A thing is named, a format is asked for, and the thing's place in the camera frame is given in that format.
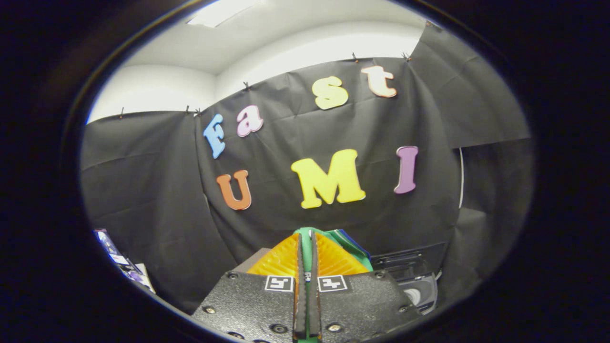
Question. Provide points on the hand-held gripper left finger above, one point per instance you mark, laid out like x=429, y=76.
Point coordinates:
x=300, y=295

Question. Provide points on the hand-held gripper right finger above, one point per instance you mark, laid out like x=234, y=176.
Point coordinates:
x=314, y=295

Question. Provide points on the green polo shirt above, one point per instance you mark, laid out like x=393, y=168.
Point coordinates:
x=358, y=257

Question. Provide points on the grey cabinet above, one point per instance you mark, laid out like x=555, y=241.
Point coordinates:
x=255, y=259

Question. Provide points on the black backdrop cloth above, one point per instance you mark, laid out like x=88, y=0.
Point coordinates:
x=295, y=181

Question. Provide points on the purple and white packaging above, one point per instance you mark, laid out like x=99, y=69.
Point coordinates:
x=121, y=259

